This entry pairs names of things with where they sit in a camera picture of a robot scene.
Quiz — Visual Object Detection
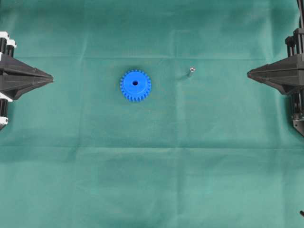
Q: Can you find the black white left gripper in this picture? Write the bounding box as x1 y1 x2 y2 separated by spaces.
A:
0 31 54 130

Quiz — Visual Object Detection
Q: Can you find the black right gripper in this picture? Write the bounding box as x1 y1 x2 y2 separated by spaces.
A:
247 27 304 137

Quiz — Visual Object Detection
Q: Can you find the blue plastic gear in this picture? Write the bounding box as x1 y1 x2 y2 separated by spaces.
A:
120 69 152 102

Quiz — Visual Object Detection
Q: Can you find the green table cloth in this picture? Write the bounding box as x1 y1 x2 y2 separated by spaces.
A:
0 0 304 228

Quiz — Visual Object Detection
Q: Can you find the black camera cable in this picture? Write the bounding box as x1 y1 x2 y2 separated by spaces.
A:
296 0 304 29

